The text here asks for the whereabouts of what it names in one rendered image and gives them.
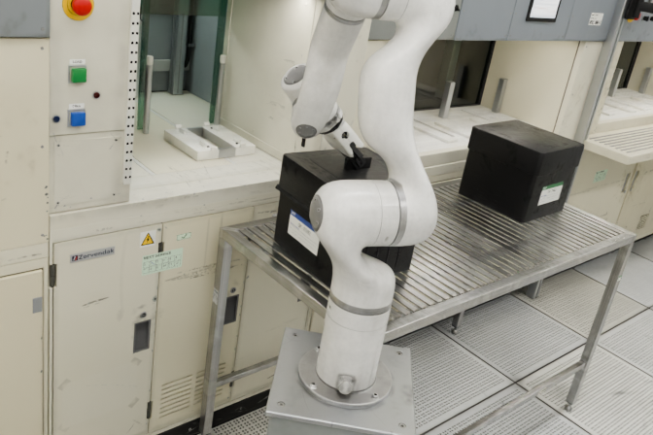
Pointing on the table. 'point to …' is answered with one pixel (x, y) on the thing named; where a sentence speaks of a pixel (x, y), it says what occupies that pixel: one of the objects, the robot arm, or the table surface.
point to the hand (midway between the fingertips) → (356, 159)
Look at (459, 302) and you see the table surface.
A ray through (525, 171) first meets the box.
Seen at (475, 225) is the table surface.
